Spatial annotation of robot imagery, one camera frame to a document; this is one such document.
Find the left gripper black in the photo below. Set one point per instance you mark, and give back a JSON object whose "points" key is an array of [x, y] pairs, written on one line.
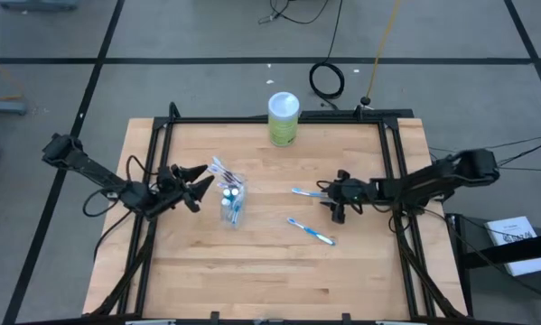
{"points": [[173, 189]]}

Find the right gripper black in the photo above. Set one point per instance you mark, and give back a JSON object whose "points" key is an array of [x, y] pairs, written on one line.
{"points": [[351, 192]]}

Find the teal mouthwash bottle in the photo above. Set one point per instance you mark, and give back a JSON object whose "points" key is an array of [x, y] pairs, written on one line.
{"points": [[226, 202]]}

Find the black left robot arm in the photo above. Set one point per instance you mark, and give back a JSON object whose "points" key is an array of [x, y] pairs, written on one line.
{"points": [[98, 173]]}

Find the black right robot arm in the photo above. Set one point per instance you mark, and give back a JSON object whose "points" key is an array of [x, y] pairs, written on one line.
{"points": [[432, 182]]}

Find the clear acrylic organizer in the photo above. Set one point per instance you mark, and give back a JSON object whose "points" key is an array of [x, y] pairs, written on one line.
{"points": [[225, 221]]}

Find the green disinfecting wipes canister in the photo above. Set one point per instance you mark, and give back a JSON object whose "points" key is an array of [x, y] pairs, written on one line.
{"points": [[283, 126]]}

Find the black side stand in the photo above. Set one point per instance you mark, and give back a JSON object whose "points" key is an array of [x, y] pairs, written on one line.
{"points": [[478, 259]]}

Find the white booklet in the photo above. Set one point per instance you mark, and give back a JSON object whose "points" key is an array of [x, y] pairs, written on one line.
{"points": [[509, 230]]}

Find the grey stand foot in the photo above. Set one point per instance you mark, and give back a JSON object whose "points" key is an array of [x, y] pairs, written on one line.
{"points": [[37, 4], [3, 107]]}

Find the black frame bracket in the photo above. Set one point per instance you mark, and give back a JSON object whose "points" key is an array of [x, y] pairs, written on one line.
{"points": [[346, 318], [214, 316]]}

